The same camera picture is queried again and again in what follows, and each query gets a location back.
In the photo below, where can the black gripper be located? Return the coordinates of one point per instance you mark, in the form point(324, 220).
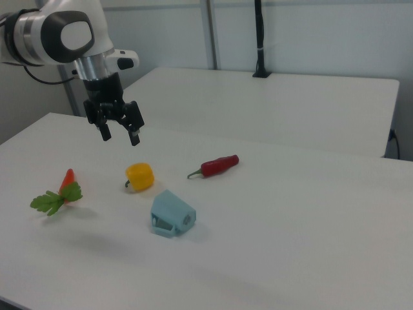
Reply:
point(103, 88)

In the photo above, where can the light blue faceted mug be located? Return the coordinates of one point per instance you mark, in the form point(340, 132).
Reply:
point(171, 211)

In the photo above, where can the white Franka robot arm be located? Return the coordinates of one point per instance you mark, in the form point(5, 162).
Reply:
point(35, 35)

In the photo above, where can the yellow toy bell pepper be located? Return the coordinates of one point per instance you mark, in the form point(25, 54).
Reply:
point(140, 177)

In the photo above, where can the orange toy carrot green leaves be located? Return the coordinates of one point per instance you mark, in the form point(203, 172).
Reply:
point(63, 193)

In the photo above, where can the red toy chili pepper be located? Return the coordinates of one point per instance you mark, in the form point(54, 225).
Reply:
point(216, 166)

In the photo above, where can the white side table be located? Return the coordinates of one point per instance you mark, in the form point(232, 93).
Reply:
point(258, 109)

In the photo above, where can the black pole with base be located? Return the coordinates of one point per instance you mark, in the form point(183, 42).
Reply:
point(260, 38)

